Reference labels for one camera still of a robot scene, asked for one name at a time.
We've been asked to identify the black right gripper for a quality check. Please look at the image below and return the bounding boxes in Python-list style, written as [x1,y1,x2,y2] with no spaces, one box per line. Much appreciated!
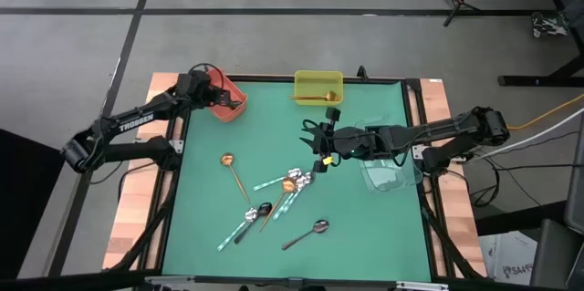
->
[298,107,366,173]

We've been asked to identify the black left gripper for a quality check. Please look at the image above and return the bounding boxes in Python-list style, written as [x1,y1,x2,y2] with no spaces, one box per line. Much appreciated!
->
[182,69,244,111]

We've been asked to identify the silver spoon with blue handle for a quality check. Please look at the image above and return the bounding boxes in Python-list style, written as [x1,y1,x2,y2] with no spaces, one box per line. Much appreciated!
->
[253,167,302,192]
[281,171,315,213]
[216,207,260,253]

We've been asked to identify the white-handled steel spoon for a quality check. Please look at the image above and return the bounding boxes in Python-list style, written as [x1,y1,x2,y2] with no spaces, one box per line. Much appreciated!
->
[272,177,309,222]

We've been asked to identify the dark steel spoons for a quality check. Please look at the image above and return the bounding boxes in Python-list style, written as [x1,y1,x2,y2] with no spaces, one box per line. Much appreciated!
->
[233,203,274,245]

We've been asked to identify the large steel spoon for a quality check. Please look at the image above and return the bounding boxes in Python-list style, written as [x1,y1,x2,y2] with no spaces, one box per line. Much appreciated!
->
[280,220,329,251]

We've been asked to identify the orange plastic bin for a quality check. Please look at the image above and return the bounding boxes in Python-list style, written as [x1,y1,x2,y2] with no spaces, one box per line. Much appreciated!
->
[203,68,248,123]

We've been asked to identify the yellow plastic bin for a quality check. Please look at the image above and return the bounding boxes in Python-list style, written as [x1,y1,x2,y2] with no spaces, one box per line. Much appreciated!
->
[293,69,344,108]

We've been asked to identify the clear plastic bin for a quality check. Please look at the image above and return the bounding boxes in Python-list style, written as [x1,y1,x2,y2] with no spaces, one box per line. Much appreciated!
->
[354,115,424,192]

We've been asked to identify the green table mat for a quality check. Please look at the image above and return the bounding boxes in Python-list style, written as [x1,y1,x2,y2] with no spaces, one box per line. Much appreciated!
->
[162,79,433,283]

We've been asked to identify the white cardboard box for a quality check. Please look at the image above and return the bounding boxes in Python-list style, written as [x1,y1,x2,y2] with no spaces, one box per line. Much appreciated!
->
[478,230,539,286]

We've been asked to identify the person's foot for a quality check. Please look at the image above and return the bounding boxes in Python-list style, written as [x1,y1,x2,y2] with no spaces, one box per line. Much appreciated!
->
[531,11,569,39]

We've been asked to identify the black aluminium crossbeam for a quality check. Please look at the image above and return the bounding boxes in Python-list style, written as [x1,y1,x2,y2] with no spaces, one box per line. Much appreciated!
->
[0,270,584,291]

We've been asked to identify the dark grey chair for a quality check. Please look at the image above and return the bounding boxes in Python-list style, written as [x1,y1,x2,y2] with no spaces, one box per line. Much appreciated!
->
[528,117,584,290]

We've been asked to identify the black aluminium table frame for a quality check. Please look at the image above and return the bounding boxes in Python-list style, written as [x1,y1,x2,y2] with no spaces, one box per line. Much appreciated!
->
[102,71,489,283]

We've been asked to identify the orange cable with yellow plug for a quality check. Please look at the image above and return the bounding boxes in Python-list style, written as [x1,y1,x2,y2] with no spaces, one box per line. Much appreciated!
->
[506,93,584,131]

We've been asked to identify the black desk frame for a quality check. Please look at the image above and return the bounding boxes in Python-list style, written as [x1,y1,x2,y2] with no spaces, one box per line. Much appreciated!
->
[455,0,584,88]

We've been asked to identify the white cable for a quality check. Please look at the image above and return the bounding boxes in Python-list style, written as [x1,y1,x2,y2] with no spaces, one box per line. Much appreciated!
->
[472,107,584,161]

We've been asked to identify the black power cable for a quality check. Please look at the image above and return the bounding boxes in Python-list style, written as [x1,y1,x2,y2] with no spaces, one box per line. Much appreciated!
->
[495,161,584,171]

